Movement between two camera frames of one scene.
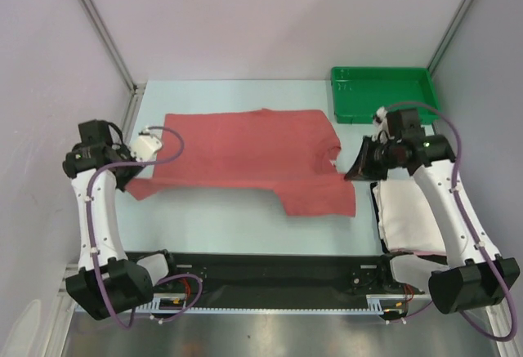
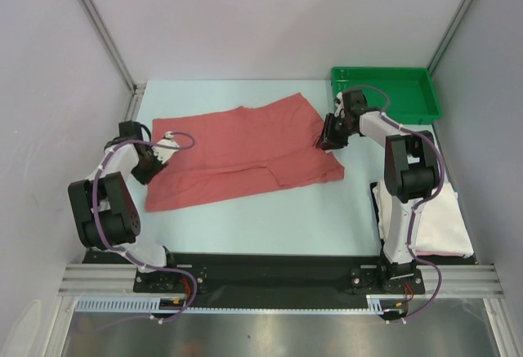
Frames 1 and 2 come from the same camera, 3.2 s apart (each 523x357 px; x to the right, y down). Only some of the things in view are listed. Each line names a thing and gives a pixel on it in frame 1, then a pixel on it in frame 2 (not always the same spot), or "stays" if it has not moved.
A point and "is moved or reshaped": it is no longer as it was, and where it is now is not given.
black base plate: x=216 y=280 stays
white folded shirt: x=407 y=219 stays
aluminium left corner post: x=112 y=44 stays
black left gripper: x=122 y=183 to x=145 y=178
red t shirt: x=288 y=153 is moved or reshaped
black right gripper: x=363 y=168 to x=328 y=139
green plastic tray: x=358 y=92 stays
